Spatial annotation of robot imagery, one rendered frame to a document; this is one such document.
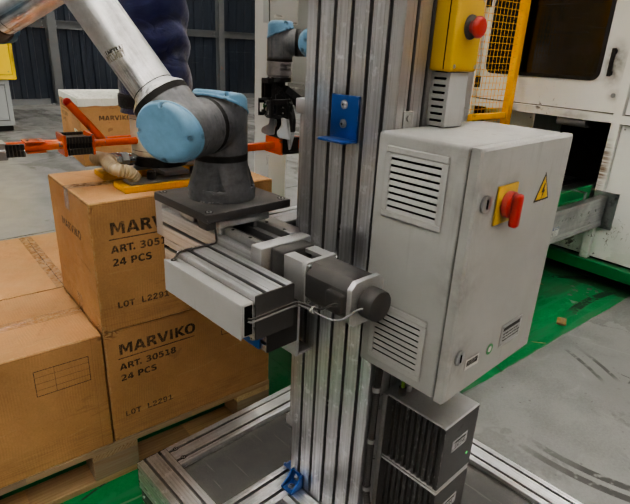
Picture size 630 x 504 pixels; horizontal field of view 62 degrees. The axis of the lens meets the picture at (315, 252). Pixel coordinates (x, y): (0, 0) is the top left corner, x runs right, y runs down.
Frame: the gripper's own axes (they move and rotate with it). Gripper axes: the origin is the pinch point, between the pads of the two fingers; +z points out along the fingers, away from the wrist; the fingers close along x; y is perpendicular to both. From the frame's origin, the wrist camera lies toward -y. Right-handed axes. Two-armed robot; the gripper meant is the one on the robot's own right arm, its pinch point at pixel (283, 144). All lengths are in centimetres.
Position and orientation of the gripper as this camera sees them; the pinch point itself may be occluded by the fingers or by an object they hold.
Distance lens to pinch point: 168.2
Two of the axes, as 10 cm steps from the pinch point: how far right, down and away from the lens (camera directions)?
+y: -7.9, 1.9, -5.9
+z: -0.5, 9.3, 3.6
